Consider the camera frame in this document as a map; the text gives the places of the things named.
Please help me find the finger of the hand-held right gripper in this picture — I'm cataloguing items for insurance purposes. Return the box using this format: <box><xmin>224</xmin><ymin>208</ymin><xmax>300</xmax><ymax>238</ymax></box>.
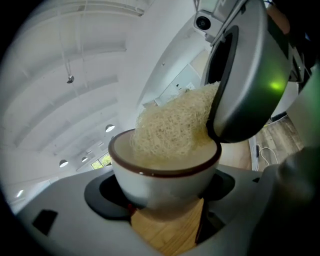
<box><xmin>201</xmin><ymin>0</ymin><xmax>293</xmax><ymax>144</ymax></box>

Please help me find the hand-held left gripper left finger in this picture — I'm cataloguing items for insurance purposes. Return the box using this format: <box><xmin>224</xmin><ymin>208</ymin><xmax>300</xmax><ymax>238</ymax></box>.
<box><xmin>16</xmin><ymin>169</ymin><xmax>162</xmax><ymax>256</ymax></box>

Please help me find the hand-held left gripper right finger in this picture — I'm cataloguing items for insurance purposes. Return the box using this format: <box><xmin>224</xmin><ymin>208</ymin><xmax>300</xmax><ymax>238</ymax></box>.
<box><xmin>179</xmin><ymin>146</ymin><xmax>320</xmax><ymax>256</ymax></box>

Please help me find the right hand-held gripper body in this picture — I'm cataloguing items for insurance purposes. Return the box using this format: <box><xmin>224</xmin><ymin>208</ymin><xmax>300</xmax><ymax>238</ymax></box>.
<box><xmin>199</xmin><ymin>0</ymin><xmax>248</xmax><ymax>25</ymax></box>

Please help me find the white cup with brown rim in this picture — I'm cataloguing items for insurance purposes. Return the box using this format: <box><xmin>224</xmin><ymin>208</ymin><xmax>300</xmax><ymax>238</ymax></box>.
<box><xmin>107</xmin><ymin>128</ymin><xmax>223</xmax><ymax>210</ymax></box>

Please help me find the beige loofah scrubbing sponge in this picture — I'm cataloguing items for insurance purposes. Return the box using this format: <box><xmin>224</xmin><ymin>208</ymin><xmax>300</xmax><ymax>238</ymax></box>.
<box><xmin>129</xmin><ymin>81</ymin><xmax>221</xmax><ymax>165</ymax></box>

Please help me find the person's right forearm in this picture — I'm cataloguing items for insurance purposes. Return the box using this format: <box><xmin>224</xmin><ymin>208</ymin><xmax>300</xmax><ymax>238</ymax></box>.
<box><xmin>266</xmin><ymin>1</ymin><xmax>291</xmax><ymax>35</ymax></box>

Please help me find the window with green view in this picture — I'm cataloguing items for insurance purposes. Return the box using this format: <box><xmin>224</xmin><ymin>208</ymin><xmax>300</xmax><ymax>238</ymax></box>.
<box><xmin>90</xmin><ymin>152</ymin><xmax>112</xmax><ymax>170</ymax></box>

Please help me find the grey gripper camera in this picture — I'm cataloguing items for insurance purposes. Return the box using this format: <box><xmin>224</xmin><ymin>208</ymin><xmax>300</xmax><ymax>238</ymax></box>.
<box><xmin>193</xmin><ymin>9</ymin><xmax>226</xmax><ymax>45</ymax></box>

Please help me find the white cable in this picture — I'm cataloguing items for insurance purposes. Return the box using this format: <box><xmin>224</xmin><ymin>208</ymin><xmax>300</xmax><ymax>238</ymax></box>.
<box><xmin>258</xmin><ymin>146</ymin><xmax>279</xmax><ymax>166</ymax></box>

